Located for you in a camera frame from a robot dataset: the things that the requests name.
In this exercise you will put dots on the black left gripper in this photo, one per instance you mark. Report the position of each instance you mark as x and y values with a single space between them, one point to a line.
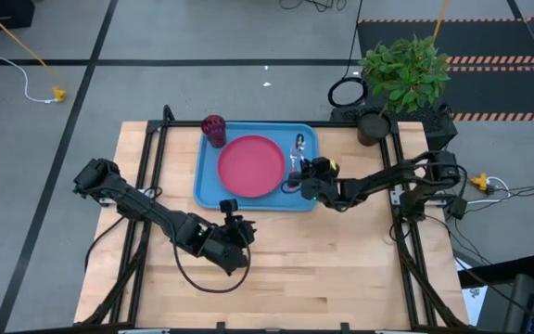
234 232

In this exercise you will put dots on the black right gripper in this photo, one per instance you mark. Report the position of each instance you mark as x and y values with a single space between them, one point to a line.
320 171

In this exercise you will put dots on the red round plate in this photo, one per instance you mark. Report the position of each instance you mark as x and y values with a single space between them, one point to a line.
251 166

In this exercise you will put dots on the red faceted plastic cup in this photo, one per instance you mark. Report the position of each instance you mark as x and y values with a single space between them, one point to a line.
214 130

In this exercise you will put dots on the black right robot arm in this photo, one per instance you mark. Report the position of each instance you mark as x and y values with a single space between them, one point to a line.
378 183

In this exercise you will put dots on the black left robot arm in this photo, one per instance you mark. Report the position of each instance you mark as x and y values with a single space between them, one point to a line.
146 211

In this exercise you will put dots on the blue plastic tray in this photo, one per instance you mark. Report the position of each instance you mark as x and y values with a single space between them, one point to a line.
209 176

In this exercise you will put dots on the black plant pot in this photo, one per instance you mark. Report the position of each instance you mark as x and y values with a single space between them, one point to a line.
373 130

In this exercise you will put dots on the green leafy plant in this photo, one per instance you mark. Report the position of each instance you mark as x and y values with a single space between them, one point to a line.
406 74

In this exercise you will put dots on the black power adapter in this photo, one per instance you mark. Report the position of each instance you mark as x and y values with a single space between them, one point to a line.
457 208

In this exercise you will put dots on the white printed paper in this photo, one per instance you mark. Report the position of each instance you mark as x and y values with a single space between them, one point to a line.
473 297

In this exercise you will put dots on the black hazard-striped floor mat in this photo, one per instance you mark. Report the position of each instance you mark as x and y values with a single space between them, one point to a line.
494 93

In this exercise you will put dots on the yellow plug connector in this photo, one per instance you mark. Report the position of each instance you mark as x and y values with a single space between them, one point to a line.
59 94

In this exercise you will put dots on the black aluminium table frame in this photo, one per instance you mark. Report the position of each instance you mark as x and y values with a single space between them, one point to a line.
155 125

